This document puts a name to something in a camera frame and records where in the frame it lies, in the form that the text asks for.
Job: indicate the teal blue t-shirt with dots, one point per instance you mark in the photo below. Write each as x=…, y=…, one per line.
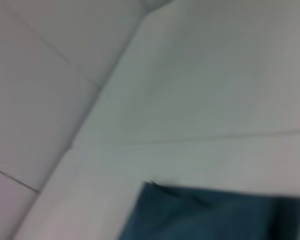
x=210, y=215

